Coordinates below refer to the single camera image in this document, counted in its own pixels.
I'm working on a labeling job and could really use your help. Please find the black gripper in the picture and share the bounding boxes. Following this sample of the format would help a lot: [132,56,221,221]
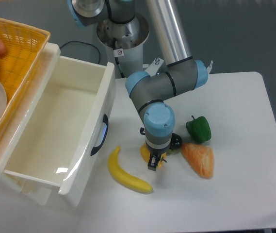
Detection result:
[146,142,171,171]

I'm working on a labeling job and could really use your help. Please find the yellow bell pepper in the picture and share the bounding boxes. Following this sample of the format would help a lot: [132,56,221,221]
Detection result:
[140,143,166,168]

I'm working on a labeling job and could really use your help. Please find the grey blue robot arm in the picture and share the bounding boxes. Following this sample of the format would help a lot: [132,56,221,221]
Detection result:
[68,0,208,170]

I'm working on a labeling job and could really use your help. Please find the green bell pepper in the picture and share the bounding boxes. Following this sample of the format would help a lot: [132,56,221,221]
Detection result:
[185,116,212,143]

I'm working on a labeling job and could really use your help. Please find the dark purple grape bunch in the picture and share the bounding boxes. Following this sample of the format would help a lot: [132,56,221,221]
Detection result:
[167,133,182,155]

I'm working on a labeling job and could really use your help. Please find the yellow banana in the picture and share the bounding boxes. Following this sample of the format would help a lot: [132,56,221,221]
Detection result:
[108,146,153,194]

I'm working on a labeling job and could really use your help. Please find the orange bread slice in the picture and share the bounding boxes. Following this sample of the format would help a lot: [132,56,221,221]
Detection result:
[180,143,214,179]

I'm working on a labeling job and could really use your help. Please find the white plastic drawer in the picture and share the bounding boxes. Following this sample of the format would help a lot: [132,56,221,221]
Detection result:
[14,56,115,207]

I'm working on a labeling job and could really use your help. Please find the white drawer cabinet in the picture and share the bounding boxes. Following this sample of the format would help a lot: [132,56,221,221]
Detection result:
[0,43,61,205]

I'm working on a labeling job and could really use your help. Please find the yellow woven basket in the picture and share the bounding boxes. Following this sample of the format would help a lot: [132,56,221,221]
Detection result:
[0,18,50,132]

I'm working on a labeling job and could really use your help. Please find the metal mounting bracket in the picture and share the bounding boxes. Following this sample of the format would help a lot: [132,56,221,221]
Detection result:
[143,58,164,76]

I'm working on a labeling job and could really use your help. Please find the black cable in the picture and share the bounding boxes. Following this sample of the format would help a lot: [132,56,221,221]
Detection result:
[59,40,101,65]

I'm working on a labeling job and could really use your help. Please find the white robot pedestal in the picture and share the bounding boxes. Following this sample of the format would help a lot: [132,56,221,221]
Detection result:
[97,13,149,78]

